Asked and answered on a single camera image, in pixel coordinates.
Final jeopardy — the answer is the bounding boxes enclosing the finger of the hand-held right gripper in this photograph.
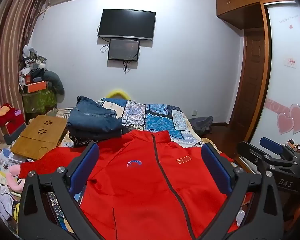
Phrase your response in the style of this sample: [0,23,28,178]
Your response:
[237,141,278,175]
[260,137,300,166]

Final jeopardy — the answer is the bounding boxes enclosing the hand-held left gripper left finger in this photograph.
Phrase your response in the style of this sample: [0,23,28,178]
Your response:
[17,142,103,240]

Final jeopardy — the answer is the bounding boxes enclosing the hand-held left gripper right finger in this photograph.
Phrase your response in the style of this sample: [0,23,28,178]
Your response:
[201,142,284,240]

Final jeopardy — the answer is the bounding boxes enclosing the red zip jacket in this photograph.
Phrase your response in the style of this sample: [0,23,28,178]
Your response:
[18,130,240,240]

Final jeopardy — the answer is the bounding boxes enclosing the dark patterned folded garment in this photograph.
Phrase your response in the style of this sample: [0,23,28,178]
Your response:
[69,126,131,148]

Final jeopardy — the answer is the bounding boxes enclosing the grey bag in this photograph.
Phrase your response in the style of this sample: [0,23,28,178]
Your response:
[190,116,214,137]

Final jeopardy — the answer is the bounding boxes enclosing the folded blue jeans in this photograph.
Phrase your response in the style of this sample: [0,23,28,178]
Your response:
[67,95,124,137]

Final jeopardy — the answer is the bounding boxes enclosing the wooden lap desk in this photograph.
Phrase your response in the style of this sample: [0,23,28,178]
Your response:
[10,115,69,161]

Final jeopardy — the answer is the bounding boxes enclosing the brown wooden door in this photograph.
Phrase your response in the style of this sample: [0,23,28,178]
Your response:
[229,29,267,143]

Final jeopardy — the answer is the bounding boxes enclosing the blue patchwork bed cover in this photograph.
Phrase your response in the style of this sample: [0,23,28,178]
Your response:
[46,97,215,233]

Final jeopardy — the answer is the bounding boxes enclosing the yellow foam tube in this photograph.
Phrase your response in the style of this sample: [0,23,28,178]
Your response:
[106,88,132,101]

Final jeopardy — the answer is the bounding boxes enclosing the pink plush toy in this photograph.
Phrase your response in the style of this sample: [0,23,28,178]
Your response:
[6,164,25,193]

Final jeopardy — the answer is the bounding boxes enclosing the green patterned cloth cover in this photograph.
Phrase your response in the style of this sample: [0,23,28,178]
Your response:
[21,89,58,114]

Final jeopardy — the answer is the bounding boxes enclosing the white heart-print sliding door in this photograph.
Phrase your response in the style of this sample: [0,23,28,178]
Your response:
[247,1,300,160]

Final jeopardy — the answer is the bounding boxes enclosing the red box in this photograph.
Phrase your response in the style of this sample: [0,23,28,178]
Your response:
[4,115,26,136]

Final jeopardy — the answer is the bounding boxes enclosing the heap of papers and cloths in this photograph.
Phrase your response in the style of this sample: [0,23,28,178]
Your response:
[0,147,28,230]

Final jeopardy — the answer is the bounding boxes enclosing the orange box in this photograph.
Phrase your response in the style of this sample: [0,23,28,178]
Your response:
[22,80,48,93]

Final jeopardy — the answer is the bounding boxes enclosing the red flower plush toy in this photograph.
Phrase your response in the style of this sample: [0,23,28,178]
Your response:
[0,103,22,126]

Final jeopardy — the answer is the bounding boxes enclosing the pile of mixed clutter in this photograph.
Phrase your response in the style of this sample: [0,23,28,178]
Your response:
[18,45,47,85]

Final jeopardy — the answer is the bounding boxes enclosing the striped pink brown curtain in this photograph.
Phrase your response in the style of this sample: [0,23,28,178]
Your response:
[0,0,51,155]

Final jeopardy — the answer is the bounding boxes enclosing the wooden overhead cabinet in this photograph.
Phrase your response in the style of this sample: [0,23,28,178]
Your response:
[216,0,293,29]

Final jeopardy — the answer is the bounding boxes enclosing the black monitor cables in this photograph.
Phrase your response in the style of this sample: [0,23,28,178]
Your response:
[98,25,131,75]

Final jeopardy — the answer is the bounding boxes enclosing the small black wall monitor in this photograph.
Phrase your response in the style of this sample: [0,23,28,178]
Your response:
[107,38,141,62]

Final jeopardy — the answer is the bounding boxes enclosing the large black wall television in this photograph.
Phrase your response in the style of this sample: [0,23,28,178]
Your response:
[98,9,156,41]

